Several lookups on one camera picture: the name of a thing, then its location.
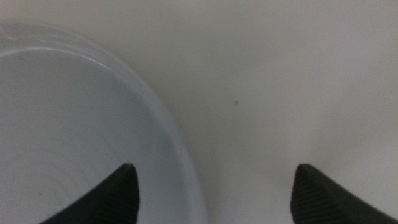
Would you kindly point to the grey shallow bowl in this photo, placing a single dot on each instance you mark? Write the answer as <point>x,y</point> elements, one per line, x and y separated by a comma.
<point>62,124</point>

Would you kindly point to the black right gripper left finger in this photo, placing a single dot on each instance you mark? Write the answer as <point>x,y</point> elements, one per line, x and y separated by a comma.
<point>115,199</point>

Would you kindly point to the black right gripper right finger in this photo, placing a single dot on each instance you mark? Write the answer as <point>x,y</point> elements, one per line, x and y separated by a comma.
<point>317,202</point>

